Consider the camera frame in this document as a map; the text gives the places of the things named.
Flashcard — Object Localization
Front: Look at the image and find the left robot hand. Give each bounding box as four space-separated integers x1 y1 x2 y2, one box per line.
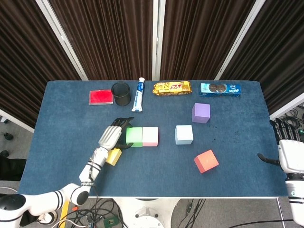
98 116 135 151

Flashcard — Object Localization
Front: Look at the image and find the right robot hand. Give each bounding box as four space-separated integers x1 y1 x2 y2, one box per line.
257 118 304 174

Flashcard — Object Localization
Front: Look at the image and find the yellow cube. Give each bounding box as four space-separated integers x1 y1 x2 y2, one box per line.
105 148 122 166

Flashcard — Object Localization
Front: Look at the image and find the green cube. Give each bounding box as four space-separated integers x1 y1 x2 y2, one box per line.
125 127 143 147

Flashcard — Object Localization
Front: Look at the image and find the light blue cube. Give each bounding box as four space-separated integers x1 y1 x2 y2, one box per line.
174 124 194 145

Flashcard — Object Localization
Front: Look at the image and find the purple cube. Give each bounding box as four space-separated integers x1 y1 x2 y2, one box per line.
191 103 211 124

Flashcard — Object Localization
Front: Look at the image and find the pink cube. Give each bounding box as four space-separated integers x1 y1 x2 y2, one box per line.
142 127 159 147

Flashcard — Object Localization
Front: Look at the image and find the red cube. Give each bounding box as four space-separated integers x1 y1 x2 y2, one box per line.
193 149 219 174

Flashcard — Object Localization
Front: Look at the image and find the black mesh pen cup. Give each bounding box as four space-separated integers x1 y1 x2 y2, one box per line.
111 81 131 106

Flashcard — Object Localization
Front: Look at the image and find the red ink pad case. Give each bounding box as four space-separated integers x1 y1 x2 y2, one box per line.
88 89 114 106

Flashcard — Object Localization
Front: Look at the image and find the white blue toothpaste tube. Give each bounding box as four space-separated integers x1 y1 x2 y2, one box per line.
131 77 146 113

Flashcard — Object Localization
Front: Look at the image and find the yellow biscuit packet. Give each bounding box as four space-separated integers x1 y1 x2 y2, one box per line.
152 81 192 96

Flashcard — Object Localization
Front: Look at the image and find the small green box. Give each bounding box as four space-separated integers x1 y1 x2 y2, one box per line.
103 216 119 228

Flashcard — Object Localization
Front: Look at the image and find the blue sandwich cookie box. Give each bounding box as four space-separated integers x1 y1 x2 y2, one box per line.
199 82 242 97

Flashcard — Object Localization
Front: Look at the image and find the white sneaker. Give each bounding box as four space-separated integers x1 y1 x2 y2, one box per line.
38 212 57 224

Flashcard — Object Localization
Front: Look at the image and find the brown ribbed partition panel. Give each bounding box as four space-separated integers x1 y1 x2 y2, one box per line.
161 0 257 81
48 0 155 81
219 0 304 121
0 0 83 133

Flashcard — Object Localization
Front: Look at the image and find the black trouser leg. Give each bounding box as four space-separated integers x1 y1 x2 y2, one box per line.
0 158 27 181

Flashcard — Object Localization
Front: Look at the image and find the coiled black cable pile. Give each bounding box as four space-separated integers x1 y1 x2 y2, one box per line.
279 108 304 131

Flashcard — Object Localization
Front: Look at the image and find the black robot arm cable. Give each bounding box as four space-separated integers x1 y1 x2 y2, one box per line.
228 218 294 228

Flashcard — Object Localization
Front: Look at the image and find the tangled floor cable bundle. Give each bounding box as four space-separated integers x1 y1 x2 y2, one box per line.
53 198 126 228

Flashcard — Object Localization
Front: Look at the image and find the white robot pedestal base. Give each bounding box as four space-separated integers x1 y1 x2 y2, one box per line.
113 198 185 228

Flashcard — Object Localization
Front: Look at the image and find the black floor cable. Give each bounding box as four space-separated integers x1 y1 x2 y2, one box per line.
182 198 206 228

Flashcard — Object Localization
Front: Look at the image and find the white partition post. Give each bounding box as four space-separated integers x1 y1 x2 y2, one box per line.
213 0 266 81
35 0 89 81
152 0 166 81

